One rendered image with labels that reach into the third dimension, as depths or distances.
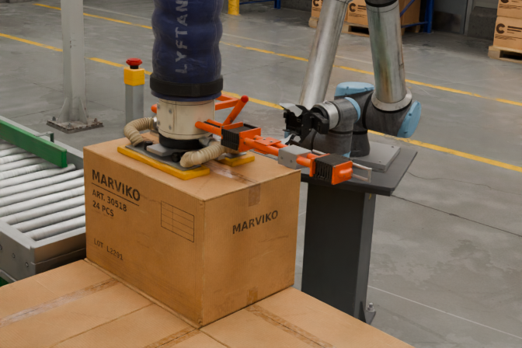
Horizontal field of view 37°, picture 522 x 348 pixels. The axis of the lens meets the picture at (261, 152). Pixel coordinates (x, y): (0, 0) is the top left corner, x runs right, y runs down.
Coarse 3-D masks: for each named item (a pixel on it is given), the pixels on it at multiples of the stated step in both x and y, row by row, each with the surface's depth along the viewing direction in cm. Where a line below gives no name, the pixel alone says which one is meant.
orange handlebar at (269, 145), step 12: (228, 96) 268; (156, 108) 251; (216, 108) 258; (216, 132) 232; (252, 144) 222; (264, 144) 218; (276, 144) 221; (300, 156) 211; (312, 156) 212; (348, 168) 203
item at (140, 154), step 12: (144, 144) 246; (132, 156) 245; (144, 156) 242; (156, 156) 241; (168, 156) 241; (180, 156) 237; (156, 168) 237; (168, 168) 233; (180, 168) 232; (192, 168) 233; (204, 168) 234
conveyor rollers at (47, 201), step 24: (0, 144) 376; (0, 168) 348; (24, 168) 347; (48, 168) 354; (72, 168) 353; (0, 192) 320; (24, 192) 320; (48, 192) 325; (72, 192) 324; (0, 216) 301; (24, 216) 299; (48, 216) 298; (72, 216) 304
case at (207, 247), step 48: (96, 144) 257; (96, 192) 254; (144, 192) 235; (192, 192) 220; (240, 192) 225; (288, 192) 241; (96, 240) 260; (144, 240) 240; (192, 240) 223; (240, 240) 230; (288, 240) 247; (144, 288) 245; (192, 288) 227; (240, 288) 236
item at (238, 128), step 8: (224, 128) 228; (232, 128) 230; (240, 128) 231; (248, 128) 231; (256, 128) 227; (224, 136) 228; (232, 136) 224; (240, 136) 223; (248, 136) 225; (224, 144) 227; (232, 144) 225; (240, 144) 224
